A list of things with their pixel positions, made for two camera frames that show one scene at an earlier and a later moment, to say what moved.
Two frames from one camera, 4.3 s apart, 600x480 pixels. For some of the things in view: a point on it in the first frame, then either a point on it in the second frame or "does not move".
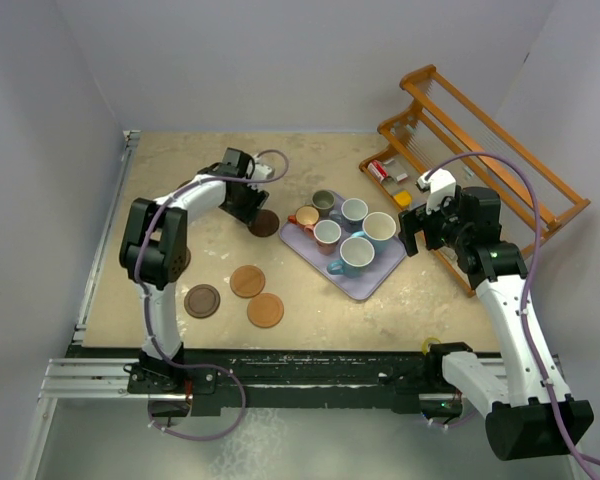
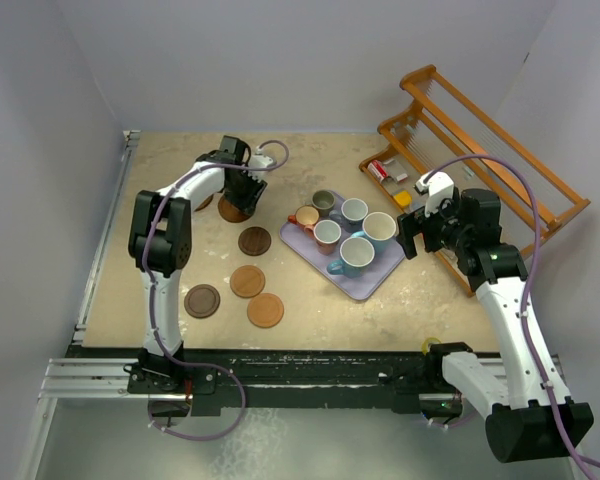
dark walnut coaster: [265, 224] -> [254, 241]
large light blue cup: [379, 228] does not move
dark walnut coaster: [202, 301] does not move
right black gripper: [416, 220] does not move
